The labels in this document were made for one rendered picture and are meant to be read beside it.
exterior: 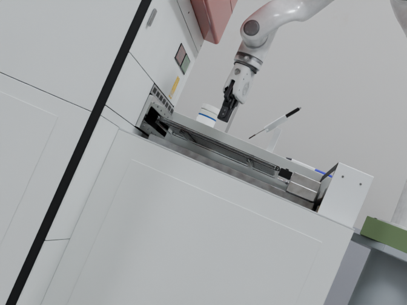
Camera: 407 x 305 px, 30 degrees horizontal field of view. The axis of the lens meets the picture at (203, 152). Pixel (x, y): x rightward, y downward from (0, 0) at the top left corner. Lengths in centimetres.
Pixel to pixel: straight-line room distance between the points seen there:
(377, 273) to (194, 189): 56
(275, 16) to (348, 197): 59
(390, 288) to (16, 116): 105
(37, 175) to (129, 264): 33
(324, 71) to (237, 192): 206
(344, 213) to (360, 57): 201
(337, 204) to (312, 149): 186
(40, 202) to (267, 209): 54
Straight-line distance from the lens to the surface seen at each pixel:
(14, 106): 176
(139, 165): 187
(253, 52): 224
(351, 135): 376
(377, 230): 202
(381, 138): 376
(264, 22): 219
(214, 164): 213
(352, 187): 192
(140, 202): 187
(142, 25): 173
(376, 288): 208
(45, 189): 172
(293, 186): 208
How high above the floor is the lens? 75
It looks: 3 degrees up
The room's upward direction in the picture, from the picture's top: 24 degrees clockwise
